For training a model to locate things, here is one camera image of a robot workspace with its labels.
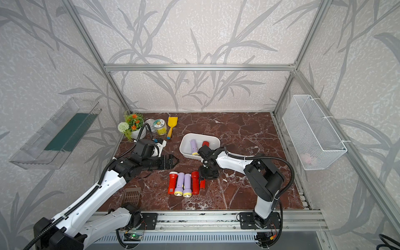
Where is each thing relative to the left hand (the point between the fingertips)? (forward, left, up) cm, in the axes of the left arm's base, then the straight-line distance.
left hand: (174, 162), depth 76 cm
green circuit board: (-29, +16, -18) cm, 38 cm away
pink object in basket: (0, -63, +6) cm, 63 cm away
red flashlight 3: (-6, -14, -14) cm, 21 cm away
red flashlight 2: (-6, -10, -13) cm, 18 cm away
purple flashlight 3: (+15, -8, -14) cm, 22 cm away
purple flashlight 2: (-10, -6, -14) cm, 18 cm away
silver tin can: (+35, +23, -12) cm, 44 cm away
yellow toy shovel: (+41, +10, -17) cm, 45 cm away
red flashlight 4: (+20, -15, -13) cm, 29 cm away
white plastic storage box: (+16, -2, -16) cm, 23 cm away
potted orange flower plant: (+26, +31, -5) cm, 41 cm away
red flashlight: (-5, +3, -15) cm, 16 cm away
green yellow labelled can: (+30, +15, -9) cm, 35 cm away
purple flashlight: (-9, -2, -13) cm, 16 cm away
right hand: (-2, -13, -15) cm, 20 cm away
